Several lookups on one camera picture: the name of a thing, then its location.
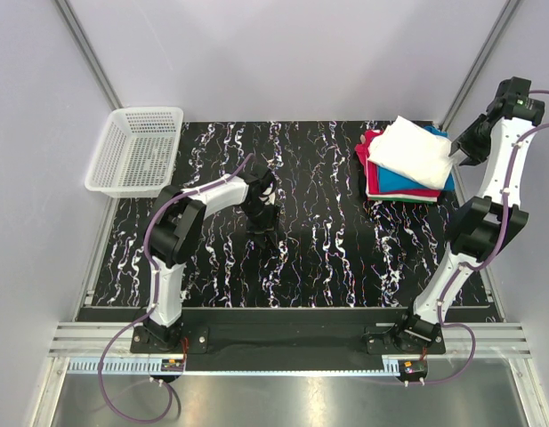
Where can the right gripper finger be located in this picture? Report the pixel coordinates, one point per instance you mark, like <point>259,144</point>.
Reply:
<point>472,161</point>
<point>455,150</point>

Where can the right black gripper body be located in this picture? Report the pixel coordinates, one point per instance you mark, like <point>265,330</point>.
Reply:
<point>472,140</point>

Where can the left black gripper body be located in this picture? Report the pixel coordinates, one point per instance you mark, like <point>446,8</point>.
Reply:
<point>265,218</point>

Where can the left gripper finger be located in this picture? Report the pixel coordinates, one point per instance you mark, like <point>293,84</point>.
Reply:
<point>273,235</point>
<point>255,230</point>

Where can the white printed t shirt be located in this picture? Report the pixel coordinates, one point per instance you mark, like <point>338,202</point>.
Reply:
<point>409,150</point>

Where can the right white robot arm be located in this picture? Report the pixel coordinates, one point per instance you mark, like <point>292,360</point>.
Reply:
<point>499,138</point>

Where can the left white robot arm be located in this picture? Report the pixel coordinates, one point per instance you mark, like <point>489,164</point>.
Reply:
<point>175,224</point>

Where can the black marble pattern mat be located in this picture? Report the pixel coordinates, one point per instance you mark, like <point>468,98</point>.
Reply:
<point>337,248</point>

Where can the blue folded t shirt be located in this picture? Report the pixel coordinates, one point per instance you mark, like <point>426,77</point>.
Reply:
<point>390,181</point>

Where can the green folded t shirt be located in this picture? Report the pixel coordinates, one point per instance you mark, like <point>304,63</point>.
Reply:
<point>404,198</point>

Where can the red folded t shirt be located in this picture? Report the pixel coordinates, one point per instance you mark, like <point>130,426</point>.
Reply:
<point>371,186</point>

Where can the white plastic basket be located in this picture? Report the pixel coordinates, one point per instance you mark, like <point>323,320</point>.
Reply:
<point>135,154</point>

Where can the left small circuit board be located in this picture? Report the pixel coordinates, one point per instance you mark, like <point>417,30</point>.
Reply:
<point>173,365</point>

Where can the small circuit board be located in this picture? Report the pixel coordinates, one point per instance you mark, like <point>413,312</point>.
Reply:
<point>173,365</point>
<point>410,367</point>

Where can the right small circuit board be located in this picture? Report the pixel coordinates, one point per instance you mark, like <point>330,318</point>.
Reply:
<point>410,367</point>

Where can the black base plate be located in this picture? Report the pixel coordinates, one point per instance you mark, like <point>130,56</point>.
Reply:
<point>374,330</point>

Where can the aluminium rail profile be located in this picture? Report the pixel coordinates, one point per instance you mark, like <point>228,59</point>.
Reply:
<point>493,340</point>

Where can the white slotted cable duct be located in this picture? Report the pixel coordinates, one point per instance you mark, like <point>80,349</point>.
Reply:
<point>201,366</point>

